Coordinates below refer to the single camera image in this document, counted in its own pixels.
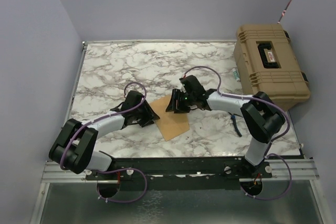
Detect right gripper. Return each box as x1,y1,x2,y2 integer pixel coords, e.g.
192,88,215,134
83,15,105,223
165,88,195,113

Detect brown paper envelope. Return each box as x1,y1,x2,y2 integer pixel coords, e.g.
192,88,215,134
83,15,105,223
150,95,190,141

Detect white green glue stick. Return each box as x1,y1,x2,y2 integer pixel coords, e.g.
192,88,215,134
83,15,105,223
232,68,240,82

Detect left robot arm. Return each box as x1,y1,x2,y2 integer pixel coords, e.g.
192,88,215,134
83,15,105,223
48,91,160,179

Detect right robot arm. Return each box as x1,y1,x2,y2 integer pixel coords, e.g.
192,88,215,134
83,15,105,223
165,75,288,177

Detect tan plastic tool case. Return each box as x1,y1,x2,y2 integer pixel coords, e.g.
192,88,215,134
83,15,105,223
234,24,311,111

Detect blue handled pliers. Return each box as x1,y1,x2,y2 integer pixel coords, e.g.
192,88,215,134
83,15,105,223
229,113,242,137

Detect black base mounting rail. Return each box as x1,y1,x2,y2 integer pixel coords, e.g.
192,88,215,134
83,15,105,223
84,156,272,191

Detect aluminium frame rail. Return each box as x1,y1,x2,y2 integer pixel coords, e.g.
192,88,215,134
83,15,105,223
41,162,86,183

